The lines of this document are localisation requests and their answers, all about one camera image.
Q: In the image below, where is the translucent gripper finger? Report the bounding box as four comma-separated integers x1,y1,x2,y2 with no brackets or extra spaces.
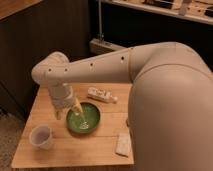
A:
55,109,62,120
71,99,83,116

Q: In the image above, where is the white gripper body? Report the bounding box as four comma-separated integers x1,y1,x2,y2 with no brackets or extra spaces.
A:
48,83,75,109

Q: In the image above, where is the white ceramic cup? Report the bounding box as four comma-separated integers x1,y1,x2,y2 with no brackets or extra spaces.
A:
29,125,53,150

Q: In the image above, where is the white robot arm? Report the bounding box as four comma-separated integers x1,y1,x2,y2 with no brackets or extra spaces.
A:
32,42,213,171

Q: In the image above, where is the green ceramic bowl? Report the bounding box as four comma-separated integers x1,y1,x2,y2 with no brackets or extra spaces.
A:
66,102,101,134

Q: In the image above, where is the white labelled bottle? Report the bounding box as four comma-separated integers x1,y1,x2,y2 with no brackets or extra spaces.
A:
87,87,118,103

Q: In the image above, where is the wooden table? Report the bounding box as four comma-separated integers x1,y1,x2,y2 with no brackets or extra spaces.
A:
12,84,133,169

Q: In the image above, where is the white sponge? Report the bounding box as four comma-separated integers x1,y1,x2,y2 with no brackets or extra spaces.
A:
115,133,131,157

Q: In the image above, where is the vertical metal pole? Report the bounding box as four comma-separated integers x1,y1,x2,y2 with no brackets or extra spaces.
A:
98,0,104,42

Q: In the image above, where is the metal shelf rail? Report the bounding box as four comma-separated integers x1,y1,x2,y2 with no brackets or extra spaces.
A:
89,38,130,55

